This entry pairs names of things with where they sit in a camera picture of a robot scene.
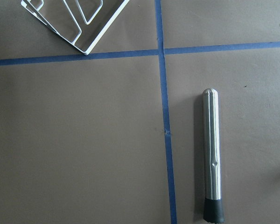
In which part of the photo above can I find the white wire cup rack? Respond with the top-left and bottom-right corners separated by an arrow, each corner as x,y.
21,0 -> 129,55

